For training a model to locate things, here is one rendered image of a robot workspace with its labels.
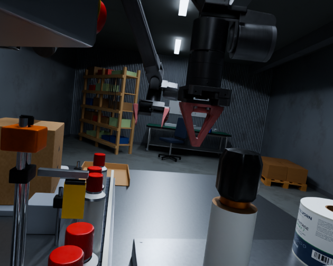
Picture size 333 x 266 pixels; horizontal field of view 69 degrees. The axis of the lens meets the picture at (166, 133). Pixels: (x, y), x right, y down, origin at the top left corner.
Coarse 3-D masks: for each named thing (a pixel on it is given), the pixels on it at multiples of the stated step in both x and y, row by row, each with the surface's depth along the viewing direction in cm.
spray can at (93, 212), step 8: (96, 176) 50; (88, 184) 50; (96, 184) 50; (88, 192) 50; (96, 192) 50; (88, 200) 49; (96, 200) 50; (104, 200) 51; (88, 208) 49; (96, 208) 50; (104, 208) 52; (88, 216) 50; (96, 216) 50; (96, 224) 50; (96, 232) 51; (96, 240) 51; (96, 248) 51
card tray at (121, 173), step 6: (84, 162) 144; (90, 162) 147; (84, 168) 143; (108, 168) 149; (114, 168) 150; (120, 168) 151; (126, 168) 152; (108, 174) 138; (114, 174) 139; (120, 174) 141; (126, 174) 142; (120, 180) 129; (126, 180) 130
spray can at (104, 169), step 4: (96, 156) 70; (100, 156) 70; (104, 156) 71; (96, 160) 70; (100, 160) 70; (104, 160) 72; (96, 164) 70; (100, 164) 71; (104, 164) 72; (104, 168) 71; (104, 172) 71; (104, 176) 71; (104, 180) 71; (104, 184) 72; (104, 188) 72; (104, 192) 72
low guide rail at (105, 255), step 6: (108, 198) 83; (108, 204) 78; (108, 210) 74; (108, 216) 70; (108, 222) 66; (108, 228) 63; (108, 234) 60; (108, 240) 58; (108, 246) 55; (102, 264) 49
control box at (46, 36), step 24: (0, 0) 14; (24, 0) 15; (48, 0) 17; (72, 0) 19; (96, 0) 21; (0, 24) 17; (24, 24) 17; (48, 24) 17; (72, 24) 19; (96, 24) 22
